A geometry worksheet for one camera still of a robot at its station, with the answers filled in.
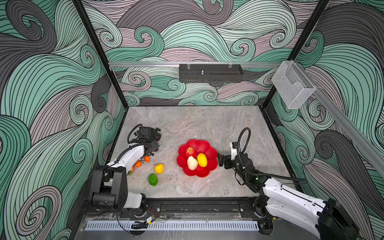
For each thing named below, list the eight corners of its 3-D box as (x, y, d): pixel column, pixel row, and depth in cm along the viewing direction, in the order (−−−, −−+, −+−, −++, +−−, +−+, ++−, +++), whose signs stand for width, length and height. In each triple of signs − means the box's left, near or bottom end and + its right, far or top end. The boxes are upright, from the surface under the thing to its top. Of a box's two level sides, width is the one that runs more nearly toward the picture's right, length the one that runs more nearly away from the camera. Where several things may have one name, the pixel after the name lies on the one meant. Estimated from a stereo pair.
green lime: (149, 186, 83) (147, 183, 79) (150, 175, 87) (149, 172, 83) (157, 186, 83) (155, 183, 79) (158, 175, 87) (157, 172, 83)
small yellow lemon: (155, 174, 87) (153, 171, 84) (156, 165, 90) (155, 163, 87) (163, 174, 87) (162, 171, 84) (164, 165, 90) (163, 163, 87)
